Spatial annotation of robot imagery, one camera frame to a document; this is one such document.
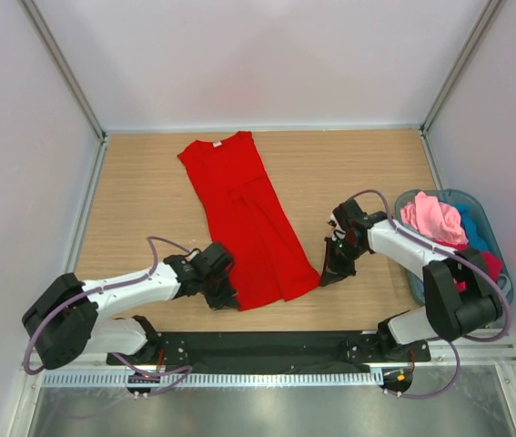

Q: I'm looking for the red t shirt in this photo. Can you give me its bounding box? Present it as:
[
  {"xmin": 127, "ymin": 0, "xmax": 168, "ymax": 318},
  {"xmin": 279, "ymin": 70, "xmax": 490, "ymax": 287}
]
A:
[{"xmin": 178, "ymin": 131, "xmax": 320, "ymax": 310}]

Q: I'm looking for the slotted cable duct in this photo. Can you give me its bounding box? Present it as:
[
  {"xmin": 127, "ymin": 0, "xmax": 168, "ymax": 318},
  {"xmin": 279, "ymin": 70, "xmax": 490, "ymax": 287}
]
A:
[{"xmin": 43, "ymin": 368, "xmax": 383, "ymax": 390}]

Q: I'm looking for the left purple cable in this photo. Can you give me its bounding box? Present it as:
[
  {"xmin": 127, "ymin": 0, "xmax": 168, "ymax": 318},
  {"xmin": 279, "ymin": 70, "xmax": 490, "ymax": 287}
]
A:
[{"xmin": 24, "ymin": 235, "xmax": 204, "ymax": 398}]

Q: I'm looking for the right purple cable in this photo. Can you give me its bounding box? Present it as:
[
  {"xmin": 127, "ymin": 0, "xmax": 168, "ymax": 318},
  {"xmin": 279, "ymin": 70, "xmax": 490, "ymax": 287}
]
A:
[{"xmin": 341, "ymin": 189, "xmax": 512, "ymax": 401}]

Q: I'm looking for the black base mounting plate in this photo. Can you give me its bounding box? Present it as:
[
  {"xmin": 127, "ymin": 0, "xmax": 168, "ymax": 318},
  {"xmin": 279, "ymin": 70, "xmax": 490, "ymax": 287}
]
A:
[{"xmin": 125, "ymin": 330, "xmax": 431, "ymax": 375}]

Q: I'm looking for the grey t shirt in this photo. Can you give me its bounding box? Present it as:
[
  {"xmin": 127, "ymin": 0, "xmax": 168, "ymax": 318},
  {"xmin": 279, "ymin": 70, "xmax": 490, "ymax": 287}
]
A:
[{"xmin": 497, "ymin": 273, "xmax": 512, "ymax": 297}]

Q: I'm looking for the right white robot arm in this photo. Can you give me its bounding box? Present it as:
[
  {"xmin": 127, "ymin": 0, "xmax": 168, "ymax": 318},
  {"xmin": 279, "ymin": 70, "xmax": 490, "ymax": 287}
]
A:
[{"xmin": 319, "ymin": 199, "xmax": 509, "ymax": 361}]

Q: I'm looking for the light pink t shirt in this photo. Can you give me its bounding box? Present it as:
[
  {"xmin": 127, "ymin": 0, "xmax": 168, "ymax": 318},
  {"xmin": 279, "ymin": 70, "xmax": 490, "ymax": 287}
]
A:
[{"xmin": 400, "ymin": 191, "xmax": 468, "ymax": 245}]

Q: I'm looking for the blue t shirt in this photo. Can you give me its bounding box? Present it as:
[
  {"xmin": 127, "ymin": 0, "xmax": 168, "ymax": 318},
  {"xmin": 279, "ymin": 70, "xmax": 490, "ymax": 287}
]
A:
[{"xmin": 454, "ymin": 204, "xmax": 490, "ymax": 252}]

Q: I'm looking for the purple cable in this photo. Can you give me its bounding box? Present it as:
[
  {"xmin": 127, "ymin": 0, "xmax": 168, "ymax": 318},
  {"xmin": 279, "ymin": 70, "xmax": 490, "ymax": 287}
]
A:
[
  {"xmin": 341, "ymin": 189, "xmax": 512, "ymax": 401},
  {"xmin": 24, "ymin": 235, "xmax": 204, "ymax": 398}
]

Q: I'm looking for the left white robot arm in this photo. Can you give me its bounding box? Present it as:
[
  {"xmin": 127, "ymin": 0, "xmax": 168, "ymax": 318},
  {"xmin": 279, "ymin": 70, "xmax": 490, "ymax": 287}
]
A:
[{"xmin": 22, "ymin": 243, "xmax": 239, "ymax": 375}]

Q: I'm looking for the teal plastic laundry basket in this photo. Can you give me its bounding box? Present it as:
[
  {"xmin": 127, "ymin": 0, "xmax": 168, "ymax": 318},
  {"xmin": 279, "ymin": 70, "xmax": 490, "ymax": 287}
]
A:
[{"xmin": 394, "ymin": 188, "xmax": 514, "ymax": 305}]

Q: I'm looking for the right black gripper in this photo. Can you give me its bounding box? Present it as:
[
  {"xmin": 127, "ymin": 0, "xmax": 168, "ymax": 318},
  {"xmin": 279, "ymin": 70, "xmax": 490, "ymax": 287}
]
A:
[{"xmin": 320, "ymin": 237, "xmax": 367, "ymax": 287}]

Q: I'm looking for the magenta t shirt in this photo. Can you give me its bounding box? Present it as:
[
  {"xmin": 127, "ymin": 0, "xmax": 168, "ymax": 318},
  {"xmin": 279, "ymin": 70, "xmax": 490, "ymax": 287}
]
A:
[{"xmin": 437, "ymin": 241, "xmax": 503, "ymax": 293}]

